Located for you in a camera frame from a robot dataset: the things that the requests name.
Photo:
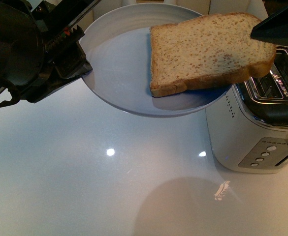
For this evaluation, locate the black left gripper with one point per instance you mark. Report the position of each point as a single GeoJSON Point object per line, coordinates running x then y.
{"type": "Point", "coordinates": [26, 39]}

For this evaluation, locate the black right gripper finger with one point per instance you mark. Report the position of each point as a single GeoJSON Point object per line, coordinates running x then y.
{"type": "Point", "coordinates": [273, 29]}

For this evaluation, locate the white round plate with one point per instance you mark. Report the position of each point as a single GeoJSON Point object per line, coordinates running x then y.
{"type": "Point", "coordinates": [117, 45]}

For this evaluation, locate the slice of bread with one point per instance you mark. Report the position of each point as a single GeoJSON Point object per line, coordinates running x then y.
{"type": "Point", "coordinates": [207, 52]}

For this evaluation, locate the beige right dining chair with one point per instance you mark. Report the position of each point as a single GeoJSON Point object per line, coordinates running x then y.
{"type": "Point", "coordinates": [204, 7]}

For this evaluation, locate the beige dining chair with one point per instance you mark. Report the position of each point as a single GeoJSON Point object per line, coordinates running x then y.
{"type": "Point", "coordinates": [204, 7]}
{"type": "Point", "coordinates": [128, 2]}

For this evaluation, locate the beige left dining chair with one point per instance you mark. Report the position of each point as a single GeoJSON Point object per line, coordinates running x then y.
{"type": "Point", "coordinates": [128, 2]}

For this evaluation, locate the cream chrome two-slot toaster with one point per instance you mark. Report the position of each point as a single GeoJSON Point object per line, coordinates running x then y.
{"type": "Point", "coordinates": [248, 126]}

